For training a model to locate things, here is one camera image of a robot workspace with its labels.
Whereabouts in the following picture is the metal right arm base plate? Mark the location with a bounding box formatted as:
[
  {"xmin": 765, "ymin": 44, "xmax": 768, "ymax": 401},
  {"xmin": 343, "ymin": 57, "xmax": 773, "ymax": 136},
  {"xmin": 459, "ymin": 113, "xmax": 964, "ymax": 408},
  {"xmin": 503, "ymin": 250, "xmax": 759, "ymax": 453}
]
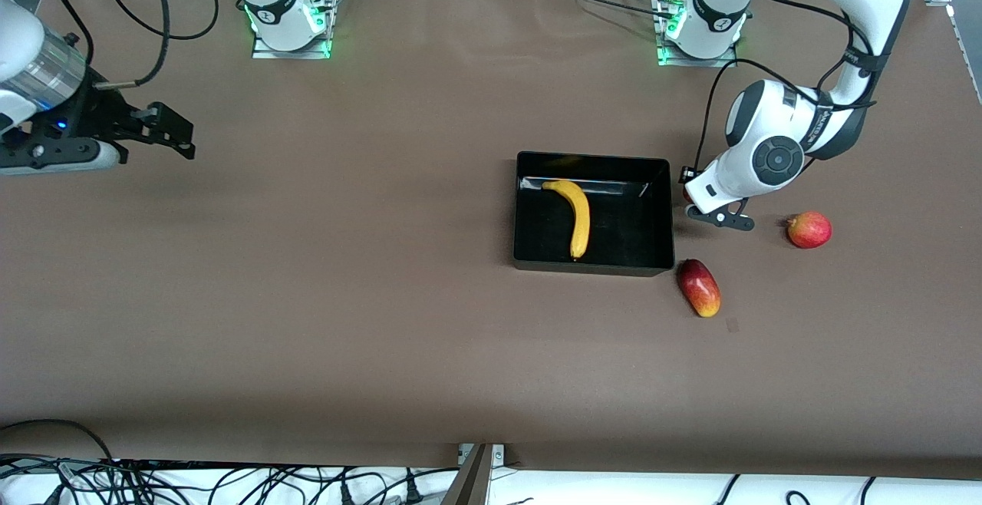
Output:
[{"xmin": 252, "ymin": 0, "xmax": 332, "ymax": 59}]

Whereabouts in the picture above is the brown table cover sheet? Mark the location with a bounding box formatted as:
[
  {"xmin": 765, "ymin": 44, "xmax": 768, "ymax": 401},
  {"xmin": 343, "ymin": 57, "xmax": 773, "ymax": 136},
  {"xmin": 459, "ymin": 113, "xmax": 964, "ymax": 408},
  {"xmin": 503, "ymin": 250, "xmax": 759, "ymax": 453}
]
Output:
[{"xmin": 0, "ymin": 0, "xmax": 982, "ymax": 483}]

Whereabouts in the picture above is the aluminium profile bar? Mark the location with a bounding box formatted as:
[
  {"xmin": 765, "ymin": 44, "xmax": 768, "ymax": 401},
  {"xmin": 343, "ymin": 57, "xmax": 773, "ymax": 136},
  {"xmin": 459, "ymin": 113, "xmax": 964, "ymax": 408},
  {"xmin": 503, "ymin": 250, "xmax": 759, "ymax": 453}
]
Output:
[{"xmin": 441, "ymin": 444, "xmax": 492, "ymax": 505}]

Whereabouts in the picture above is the black plastic box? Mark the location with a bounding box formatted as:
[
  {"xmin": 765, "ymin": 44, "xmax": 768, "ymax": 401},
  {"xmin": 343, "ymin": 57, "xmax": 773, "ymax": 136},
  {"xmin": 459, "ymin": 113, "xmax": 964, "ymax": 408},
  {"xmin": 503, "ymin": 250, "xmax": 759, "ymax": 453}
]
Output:
[{"xmin": 512, "ymin": 151, "xmax": 676, "ymax": 278}]

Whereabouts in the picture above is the thick black arched cable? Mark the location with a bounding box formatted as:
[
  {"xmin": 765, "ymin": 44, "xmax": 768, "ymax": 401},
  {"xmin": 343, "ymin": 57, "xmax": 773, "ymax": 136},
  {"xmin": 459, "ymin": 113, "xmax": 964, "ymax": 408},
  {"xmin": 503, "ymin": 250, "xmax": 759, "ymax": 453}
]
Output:
[{"xmin": 0, "ymin": 418, "xmax": 116, "ymax": 461}]

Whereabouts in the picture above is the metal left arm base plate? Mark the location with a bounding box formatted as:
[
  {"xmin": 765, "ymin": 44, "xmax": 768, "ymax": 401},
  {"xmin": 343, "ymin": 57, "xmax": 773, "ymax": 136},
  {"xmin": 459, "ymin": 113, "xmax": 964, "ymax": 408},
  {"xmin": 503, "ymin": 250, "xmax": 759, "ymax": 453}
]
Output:
[{"xmin": 656, "ymin": 0, "xmax": 737, "ymax": 68}]

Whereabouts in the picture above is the red yellow mango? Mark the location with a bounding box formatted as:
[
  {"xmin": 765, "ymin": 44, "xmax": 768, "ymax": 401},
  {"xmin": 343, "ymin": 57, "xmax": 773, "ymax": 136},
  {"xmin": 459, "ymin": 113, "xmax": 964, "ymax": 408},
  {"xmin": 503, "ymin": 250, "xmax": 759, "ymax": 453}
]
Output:
[{"xmin": 677, "ymin": 259, "xmax": 722, "ymax": 319}]

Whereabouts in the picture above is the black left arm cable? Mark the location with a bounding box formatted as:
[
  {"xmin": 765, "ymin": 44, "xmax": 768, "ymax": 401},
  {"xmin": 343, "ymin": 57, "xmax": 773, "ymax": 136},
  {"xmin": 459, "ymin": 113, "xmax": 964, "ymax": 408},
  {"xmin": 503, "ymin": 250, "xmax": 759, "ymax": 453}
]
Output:
[{"xmin": 694, "ymin": 0, "xmax": 879, "ymax": 176}]

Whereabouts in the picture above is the yellow banana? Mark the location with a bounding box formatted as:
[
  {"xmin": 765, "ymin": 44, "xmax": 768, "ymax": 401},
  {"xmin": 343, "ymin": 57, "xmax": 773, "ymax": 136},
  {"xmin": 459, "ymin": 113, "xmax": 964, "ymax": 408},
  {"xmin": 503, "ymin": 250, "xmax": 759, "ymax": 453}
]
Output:
[{"xmin": 542, "ymin": 180, "xmax": 592, "ymax": 261}]

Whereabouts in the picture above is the round red fruit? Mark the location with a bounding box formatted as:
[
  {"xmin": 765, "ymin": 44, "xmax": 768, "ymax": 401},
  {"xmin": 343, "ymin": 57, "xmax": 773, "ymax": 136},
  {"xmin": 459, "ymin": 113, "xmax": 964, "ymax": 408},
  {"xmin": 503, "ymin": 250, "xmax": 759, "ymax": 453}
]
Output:
[{"xmin": 786, "ymin": 211, "xmax": 833, "ymax": 249}]

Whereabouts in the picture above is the black cable tangle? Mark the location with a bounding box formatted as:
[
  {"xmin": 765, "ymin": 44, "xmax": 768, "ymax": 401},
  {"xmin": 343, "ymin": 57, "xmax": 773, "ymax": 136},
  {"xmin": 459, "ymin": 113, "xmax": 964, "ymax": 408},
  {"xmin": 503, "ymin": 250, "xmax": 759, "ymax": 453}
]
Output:
[{"xmin": 0, "ymin": 455, "xmax": 430, "ymax": 505}]

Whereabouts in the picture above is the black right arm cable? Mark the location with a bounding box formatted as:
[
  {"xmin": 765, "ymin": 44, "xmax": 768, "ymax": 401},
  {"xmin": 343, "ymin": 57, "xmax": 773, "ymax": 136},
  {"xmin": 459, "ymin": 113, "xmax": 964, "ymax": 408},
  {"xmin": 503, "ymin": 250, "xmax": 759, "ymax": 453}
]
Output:
[{"xmin": 54, "ymin": 0, "xmax": 221, "ymax": 90}]

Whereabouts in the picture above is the thin black cable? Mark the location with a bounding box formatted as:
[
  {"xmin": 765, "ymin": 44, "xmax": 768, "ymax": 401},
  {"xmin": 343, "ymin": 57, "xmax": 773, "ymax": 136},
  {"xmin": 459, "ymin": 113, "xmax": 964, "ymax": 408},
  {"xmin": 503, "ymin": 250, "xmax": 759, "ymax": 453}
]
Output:
[{"xmin": 546, "ymin": 0, "xmax": 676, "ymax": 16}]

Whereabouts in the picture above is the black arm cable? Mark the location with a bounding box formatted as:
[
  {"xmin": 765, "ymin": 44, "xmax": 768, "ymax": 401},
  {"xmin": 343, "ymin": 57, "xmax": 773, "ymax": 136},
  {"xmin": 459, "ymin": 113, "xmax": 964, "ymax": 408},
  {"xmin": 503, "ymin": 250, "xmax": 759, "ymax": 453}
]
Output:
[
  {"xmin": 694, "ymin": 0, "xmax": 879, "ymax": 176},
  {"xmin": 54, "ymin": 0, "xmax": 221, "ymax": 90}
]

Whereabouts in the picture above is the small metal bracket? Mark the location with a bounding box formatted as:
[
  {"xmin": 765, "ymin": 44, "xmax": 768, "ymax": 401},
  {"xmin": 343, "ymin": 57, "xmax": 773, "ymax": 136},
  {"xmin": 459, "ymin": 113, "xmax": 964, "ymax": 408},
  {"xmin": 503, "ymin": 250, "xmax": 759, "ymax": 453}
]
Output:
[{"xmin": 459, "ymin": 444, "xmax": 506, "ymax": 466}]

